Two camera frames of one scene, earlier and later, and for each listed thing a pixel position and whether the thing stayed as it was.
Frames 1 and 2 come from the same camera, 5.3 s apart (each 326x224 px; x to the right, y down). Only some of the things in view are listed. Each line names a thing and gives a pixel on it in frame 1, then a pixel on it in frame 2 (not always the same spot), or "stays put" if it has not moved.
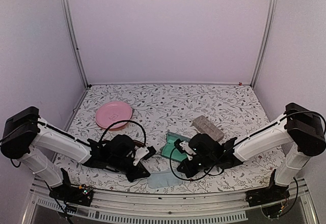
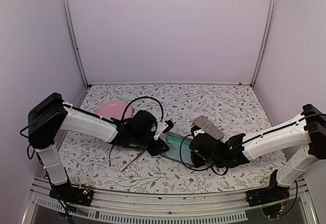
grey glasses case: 204,126 stays put
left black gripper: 138,173 to 156,150
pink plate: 112,111 stays put
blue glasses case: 176,154 stays put
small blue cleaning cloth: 159,179 to 173,152
